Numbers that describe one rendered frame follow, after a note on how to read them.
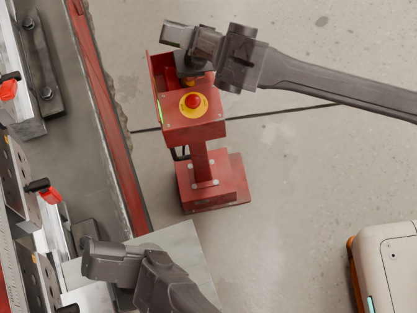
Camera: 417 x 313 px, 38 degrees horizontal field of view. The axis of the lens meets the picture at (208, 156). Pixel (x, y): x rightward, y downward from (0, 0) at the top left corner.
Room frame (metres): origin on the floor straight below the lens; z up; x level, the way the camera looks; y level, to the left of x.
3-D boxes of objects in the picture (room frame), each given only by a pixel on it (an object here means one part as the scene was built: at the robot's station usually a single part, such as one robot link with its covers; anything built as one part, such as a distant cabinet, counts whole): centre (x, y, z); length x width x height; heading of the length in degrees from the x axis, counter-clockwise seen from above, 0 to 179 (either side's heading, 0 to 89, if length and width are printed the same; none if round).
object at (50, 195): (0.33, 0.27, 1.20); 0.04 x 0.02 x 0.10; 100
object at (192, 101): (0.65, 0.02, 0.79); 0.04 x 0.04 x 0.04
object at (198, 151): (0.70, 0.03, 0.39); 0.05 x 0.05 x 0.54; 3
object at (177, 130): (0.70, 0.03, 0.75); 0.20 x 0.16 x 0.18; 3
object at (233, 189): (0.70, 0.00, 0.06); 0.25 x 0.20 x 0.12; 93
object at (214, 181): (0.70, 0.03, 0.13); 0.10 x 0.10 x 0.01; 3
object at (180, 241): (0.20, 0.16, 1.00); 0.26 x 0.18 x 0.01; 100
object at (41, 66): (0.78, 0.36, 0.89); 0.30 x 0.05 x 0.03; 10
